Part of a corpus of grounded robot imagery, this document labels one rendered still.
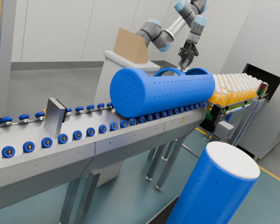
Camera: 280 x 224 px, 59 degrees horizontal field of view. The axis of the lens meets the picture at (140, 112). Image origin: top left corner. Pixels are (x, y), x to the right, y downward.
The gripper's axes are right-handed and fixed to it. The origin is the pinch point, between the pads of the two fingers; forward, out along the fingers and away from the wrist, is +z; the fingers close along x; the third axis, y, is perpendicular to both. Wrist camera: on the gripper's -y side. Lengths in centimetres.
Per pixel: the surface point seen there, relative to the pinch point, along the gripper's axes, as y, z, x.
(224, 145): 24, 20, 54
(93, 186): 65, 71, 9
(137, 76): 50, 2, 4
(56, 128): 95, 25, 5
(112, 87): 50, 17, -12
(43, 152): 103, 31, 11
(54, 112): 95, 19, 1
